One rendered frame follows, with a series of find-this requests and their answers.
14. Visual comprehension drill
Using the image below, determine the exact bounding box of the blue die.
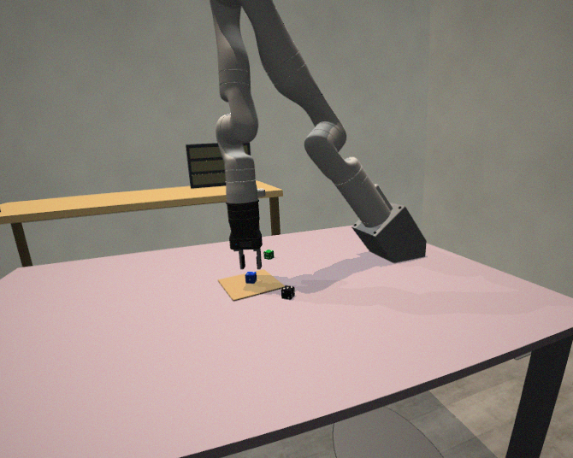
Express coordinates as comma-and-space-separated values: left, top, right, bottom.
245, 272, 257, 284

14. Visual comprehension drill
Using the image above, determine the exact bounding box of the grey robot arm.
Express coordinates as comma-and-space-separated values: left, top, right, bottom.
210, 0, 393, 227

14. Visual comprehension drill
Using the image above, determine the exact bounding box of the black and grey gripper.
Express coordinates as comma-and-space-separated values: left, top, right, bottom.
226, 179, 266, 270

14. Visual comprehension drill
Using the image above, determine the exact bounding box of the tan flat mat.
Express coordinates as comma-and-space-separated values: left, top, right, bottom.
218, 269, 284, 302

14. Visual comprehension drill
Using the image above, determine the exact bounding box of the black die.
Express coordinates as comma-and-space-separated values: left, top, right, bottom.
281, 285, 295, 300

